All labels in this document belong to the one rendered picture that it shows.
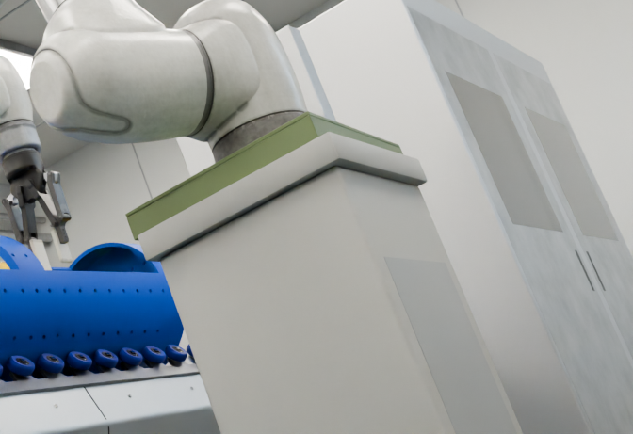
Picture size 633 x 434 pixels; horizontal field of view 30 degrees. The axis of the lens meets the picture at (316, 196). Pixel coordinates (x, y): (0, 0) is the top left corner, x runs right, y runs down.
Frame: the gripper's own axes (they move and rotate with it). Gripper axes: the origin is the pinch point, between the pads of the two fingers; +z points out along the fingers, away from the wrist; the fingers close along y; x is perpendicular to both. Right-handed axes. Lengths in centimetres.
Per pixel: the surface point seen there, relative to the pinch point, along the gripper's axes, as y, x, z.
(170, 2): 133, -345, -219
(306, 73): -31, -77, -36
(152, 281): -9.6, -14.6, 10.0
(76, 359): -6.5, 11.3, 23.6
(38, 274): -9.4, 18.0, 9.0
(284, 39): -29, -77, -47
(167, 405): -9.1, -6.5, 34.7
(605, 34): -50, -451, -120
